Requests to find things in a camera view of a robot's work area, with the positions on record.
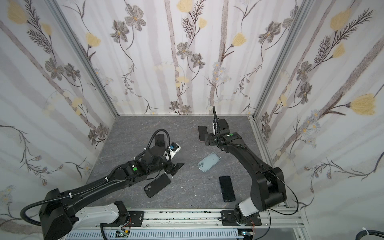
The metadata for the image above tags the purple-edged black phone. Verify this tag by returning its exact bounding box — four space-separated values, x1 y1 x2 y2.
198 126 208 142

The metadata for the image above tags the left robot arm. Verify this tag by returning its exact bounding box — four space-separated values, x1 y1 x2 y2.
39 143 181 240

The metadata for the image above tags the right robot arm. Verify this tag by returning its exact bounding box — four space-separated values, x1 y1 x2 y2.
206 117 287 217

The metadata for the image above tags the small dark phone left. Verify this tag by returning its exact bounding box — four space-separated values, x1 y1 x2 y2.
154 134 165 148

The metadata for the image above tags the black phone case front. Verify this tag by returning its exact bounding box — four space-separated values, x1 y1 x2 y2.
144 174 171 198

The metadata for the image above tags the light green phone case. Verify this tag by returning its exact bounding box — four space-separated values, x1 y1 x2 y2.
198 153 221 173

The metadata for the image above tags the black phone right front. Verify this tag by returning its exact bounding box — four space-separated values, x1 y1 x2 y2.
219 176 236 203

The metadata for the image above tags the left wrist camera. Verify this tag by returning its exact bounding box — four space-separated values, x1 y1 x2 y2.
165 143 181 161

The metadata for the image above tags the white vented cable duct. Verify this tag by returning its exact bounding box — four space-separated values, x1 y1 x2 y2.
65 229 243 240

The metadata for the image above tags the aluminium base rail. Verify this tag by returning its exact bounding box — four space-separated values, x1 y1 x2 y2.
73 207 305 230

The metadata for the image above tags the aluminium corner frame post left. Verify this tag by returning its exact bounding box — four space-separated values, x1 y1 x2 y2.
45 0 119 118

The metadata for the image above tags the aluminium corner frame post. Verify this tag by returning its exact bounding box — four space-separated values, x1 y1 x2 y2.
252 0 315 118
45 0 119 118

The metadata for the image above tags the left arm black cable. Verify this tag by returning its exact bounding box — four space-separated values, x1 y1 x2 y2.
20 185 100 226

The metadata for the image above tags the aluminium corner frame post right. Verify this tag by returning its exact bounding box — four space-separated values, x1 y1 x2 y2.
252 0 315 118

